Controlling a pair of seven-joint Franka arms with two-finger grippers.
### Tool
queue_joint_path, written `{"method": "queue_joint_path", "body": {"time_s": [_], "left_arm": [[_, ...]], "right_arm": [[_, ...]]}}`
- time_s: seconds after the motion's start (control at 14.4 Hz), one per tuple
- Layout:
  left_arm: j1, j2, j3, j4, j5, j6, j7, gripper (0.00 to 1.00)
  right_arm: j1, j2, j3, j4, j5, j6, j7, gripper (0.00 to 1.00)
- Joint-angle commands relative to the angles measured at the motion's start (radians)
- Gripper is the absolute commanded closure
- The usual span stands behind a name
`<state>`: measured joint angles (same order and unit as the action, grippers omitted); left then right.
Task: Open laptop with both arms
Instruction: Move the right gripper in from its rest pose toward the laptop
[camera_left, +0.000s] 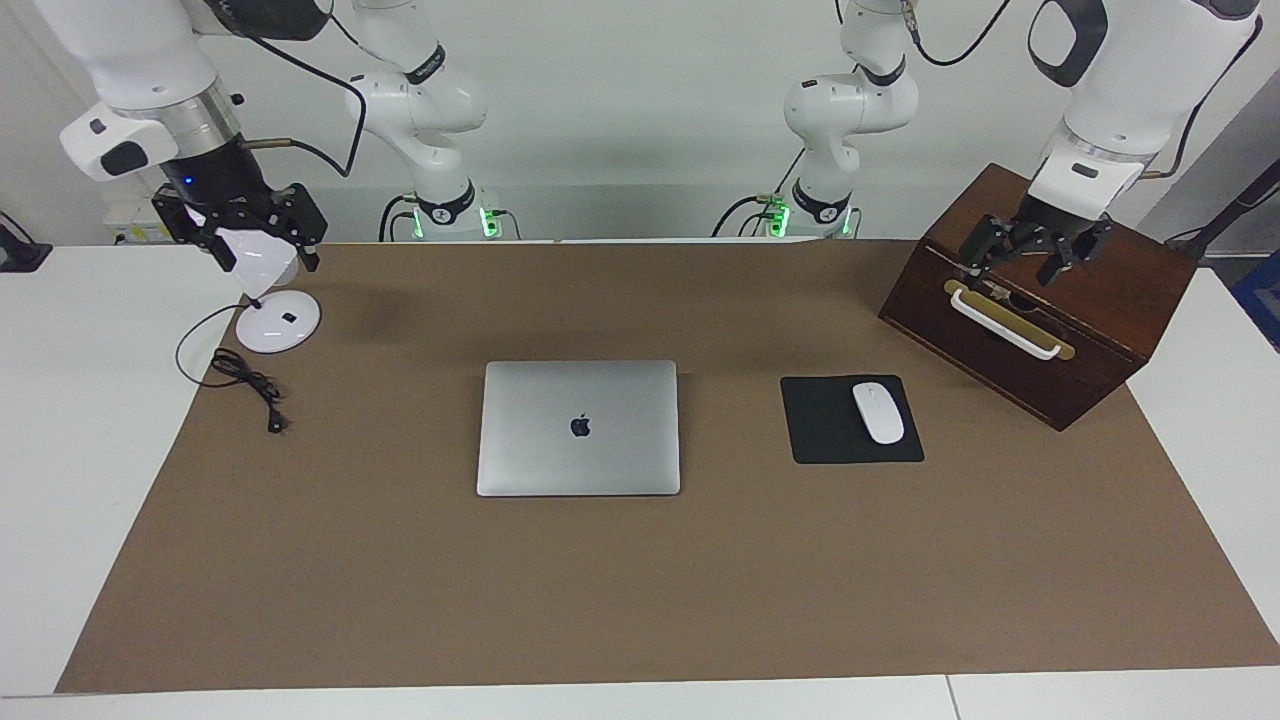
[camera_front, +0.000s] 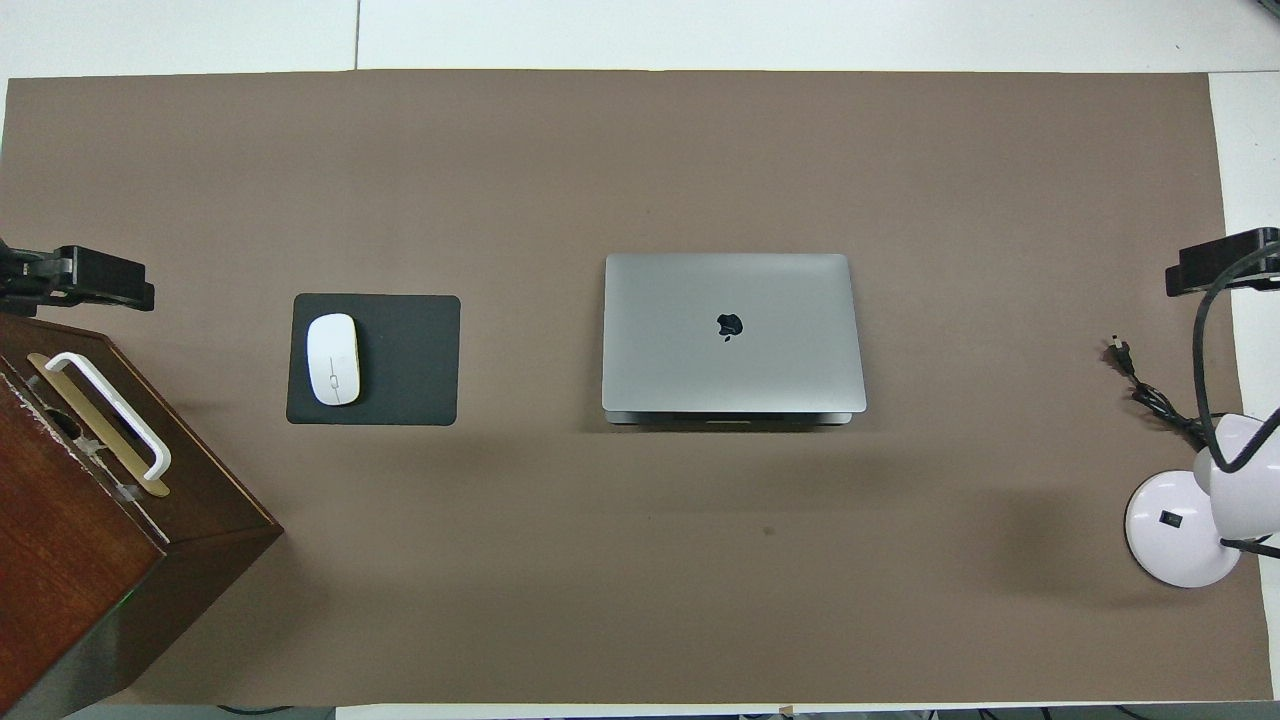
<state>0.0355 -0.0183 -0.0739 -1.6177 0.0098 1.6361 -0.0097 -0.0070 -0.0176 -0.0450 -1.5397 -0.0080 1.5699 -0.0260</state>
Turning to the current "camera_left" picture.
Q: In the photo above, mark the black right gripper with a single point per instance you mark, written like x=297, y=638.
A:
x=220, y=170

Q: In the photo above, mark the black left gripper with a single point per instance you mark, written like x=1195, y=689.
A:
x=1050, y=225

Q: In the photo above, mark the silver laptop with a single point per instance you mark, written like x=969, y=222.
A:
x=560, y=460

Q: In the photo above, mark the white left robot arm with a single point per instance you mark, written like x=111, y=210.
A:
x=1140, y=80

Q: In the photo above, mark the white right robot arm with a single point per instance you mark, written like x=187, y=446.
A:
x=150, y=50

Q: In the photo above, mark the dark brown wooden box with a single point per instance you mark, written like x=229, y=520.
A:
x=1100, y=290

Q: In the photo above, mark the white power strip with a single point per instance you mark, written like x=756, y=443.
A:
x=130, y=215

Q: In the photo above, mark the white desk lamp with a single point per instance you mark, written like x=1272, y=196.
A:
x=265, y=330

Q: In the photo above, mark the black stand pole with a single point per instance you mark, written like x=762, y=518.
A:
x=1240, y=200

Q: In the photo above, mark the white computer mouse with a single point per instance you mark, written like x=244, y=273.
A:
x=878, y=412

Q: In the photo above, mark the blue crate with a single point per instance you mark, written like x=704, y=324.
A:
x=1262, y=300

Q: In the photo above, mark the black mouse pad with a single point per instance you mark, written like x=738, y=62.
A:
x=820, y=430

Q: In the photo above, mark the brown table mat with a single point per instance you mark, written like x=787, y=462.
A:
x=640, y=600

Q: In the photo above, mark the black clamp mount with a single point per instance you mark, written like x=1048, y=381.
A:
x=20, y=255

